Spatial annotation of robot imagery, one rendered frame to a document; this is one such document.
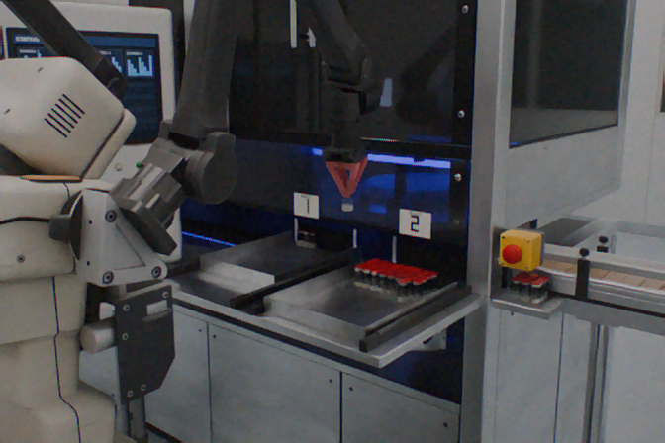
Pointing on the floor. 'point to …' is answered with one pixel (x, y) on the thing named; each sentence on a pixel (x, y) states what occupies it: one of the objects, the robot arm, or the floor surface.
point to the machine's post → (488, 184)
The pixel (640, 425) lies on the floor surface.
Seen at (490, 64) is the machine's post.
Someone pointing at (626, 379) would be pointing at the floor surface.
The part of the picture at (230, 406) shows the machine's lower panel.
